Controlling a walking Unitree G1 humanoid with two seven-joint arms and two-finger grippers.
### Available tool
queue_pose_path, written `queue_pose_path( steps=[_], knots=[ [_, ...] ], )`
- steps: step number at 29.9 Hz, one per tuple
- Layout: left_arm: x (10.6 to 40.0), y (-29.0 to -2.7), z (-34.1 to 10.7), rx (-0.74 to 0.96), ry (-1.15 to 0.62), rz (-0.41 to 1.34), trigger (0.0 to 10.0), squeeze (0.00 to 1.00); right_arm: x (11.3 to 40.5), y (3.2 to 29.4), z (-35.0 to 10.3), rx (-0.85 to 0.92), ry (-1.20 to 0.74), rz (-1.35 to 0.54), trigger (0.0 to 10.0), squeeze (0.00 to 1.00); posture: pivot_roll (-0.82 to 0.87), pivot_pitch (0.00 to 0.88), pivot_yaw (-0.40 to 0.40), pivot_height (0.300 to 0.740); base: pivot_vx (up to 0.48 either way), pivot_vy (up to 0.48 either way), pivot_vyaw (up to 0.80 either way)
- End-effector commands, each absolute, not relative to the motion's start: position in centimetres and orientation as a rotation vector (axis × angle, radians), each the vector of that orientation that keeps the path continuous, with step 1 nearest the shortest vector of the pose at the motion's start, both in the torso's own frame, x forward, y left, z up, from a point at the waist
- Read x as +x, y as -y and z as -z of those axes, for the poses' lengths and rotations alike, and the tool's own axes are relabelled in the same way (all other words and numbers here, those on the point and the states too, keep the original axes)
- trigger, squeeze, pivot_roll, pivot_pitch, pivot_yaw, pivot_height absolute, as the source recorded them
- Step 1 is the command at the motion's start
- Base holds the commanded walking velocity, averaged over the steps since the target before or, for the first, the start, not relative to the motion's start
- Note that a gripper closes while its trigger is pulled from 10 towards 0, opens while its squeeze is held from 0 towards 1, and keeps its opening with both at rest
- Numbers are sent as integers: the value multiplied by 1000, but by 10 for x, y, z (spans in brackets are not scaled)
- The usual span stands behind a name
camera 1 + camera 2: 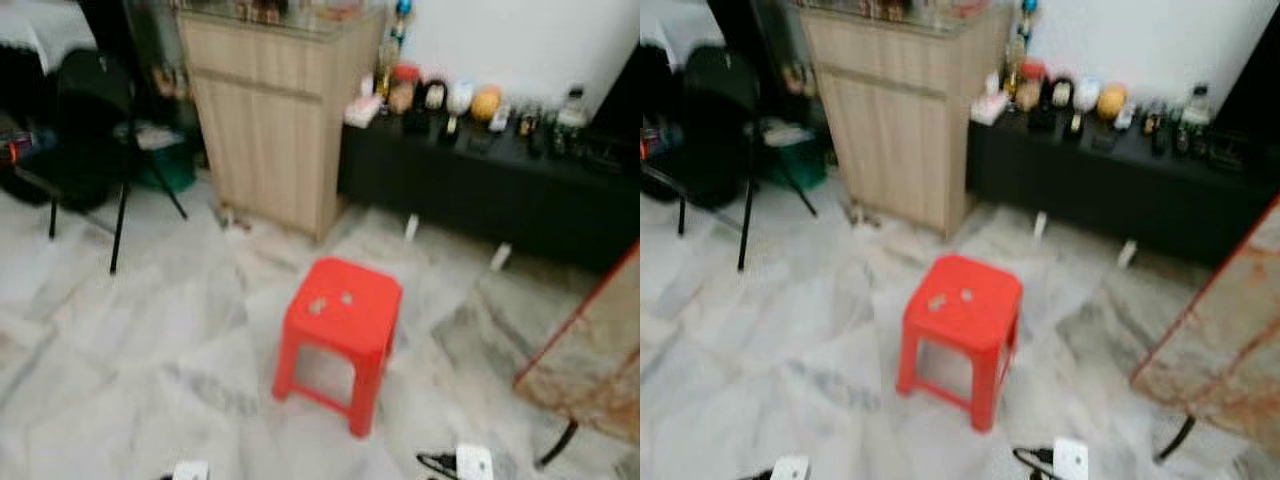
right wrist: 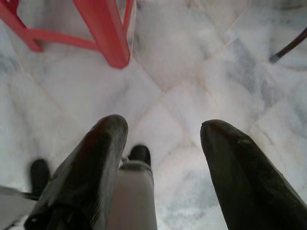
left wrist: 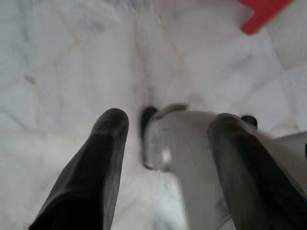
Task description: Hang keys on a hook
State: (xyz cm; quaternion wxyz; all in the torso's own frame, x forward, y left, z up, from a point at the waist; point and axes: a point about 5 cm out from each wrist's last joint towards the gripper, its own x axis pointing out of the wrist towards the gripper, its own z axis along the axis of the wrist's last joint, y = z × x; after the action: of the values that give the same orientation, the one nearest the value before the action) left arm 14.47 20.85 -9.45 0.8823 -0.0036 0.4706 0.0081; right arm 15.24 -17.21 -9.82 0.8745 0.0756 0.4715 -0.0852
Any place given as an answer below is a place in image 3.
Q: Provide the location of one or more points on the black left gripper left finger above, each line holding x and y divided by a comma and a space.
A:
91, 179

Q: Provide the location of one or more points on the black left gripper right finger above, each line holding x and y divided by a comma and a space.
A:
251, 182

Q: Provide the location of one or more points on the red plastic stool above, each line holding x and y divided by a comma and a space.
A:
259, 16

